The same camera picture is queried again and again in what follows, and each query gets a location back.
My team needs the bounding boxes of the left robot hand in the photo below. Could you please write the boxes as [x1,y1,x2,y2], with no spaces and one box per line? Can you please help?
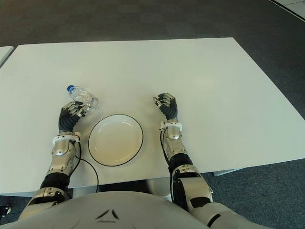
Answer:
[58,101,89,133]

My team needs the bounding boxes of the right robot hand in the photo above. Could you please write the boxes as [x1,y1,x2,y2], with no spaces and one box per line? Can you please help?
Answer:
[152,93,180,122]

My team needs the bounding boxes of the clear bottle with blue cap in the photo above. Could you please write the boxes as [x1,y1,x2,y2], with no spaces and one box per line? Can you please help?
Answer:
[66,84,100,110]

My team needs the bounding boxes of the white plate with black rim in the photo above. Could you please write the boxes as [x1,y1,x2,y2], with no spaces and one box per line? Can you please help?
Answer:
[88,114,144,167]

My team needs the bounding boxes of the white table leg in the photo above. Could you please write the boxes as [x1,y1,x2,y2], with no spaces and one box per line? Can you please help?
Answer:
[146,178,172,198]

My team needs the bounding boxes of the neighbouring white table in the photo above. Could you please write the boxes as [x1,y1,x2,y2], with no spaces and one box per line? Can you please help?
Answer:
[0,45,14,67]

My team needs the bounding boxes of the grey robot torso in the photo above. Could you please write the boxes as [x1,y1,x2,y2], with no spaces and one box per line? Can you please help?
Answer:
[0,190,305,229]

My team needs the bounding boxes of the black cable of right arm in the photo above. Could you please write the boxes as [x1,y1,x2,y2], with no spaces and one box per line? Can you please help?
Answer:
[160,128,173,203]

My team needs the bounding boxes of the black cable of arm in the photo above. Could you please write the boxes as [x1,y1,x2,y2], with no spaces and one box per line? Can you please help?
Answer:
[160,128,173,203]
[71,135,99,193]

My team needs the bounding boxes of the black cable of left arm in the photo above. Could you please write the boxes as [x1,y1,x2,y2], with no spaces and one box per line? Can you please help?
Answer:
[71,135,99,193]

